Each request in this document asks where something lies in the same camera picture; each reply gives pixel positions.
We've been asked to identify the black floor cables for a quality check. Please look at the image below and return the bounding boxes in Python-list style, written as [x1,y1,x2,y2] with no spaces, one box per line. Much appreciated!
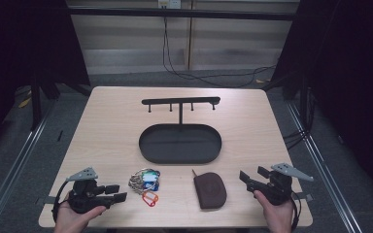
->
[283,86,317,151]

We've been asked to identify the black key rack with tray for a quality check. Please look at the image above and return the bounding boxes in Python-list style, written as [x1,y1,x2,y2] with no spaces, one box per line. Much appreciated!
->
[138,96,223,165]

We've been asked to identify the white wall socket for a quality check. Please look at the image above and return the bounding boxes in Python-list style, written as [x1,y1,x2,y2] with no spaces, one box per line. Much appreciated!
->
[156,0,183,10]

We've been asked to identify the black stand leg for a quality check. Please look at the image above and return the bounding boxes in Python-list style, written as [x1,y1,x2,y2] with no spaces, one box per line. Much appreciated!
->
[29,77,44,132]

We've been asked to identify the person's right hand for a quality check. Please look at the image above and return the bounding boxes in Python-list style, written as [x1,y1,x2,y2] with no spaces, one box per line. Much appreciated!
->
[253,189,295,233]

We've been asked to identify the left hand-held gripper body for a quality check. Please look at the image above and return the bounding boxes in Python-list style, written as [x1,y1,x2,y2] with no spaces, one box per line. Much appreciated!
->
[65,166,114,215]

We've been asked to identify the metal floor rail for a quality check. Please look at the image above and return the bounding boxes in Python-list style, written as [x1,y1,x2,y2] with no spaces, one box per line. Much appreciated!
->
[286,101,365,233]
[0,106,54,233]

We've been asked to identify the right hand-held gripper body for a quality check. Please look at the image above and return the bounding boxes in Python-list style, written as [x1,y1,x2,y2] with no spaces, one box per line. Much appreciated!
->
[246,162,315,207]

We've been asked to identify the black curtain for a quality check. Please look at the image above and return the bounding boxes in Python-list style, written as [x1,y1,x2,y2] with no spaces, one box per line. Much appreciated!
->
[270,0,373,203]
[0,0,91,163]

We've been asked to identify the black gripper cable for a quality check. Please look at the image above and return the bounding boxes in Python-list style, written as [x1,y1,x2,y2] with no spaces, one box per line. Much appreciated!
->
[289,189,303,233]
[51,180,71,223]

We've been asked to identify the key bunch with coloured tags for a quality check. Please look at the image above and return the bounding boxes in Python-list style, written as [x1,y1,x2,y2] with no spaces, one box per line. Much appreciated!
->
[127,167,161,208]

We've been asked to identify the grey table strap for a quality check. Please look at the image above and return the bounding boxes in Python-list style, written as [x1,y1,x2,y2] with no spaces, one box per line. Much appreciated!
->
[293,191,314,202]
[34,195,58,206]

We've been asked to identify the person's left hand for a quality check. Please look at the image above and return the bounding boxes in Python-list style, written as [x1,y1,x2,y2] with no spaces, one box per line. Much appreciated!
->
[53,190,108,233]

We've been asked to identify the long black wall cable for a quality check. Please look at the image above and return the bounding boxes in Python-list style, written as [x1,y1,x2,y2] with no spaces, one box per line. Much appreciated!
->
[161,16,277,89]

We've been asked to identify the brown zip pouch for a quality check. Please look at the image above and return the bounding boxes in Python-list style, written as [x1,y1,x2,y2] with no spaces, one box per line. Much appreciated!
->
[191,168,228,211]

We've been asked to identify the yellow tape strip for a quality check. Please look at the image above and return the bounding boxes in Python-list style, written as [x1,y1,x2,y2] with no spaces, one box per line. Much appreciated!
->
[17,96,32,109]

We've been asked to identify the black horizontal frame bar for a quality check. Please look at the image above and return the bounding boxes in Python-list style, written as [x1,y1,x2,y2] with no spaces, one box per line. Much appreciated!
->
[67,7,301,22]

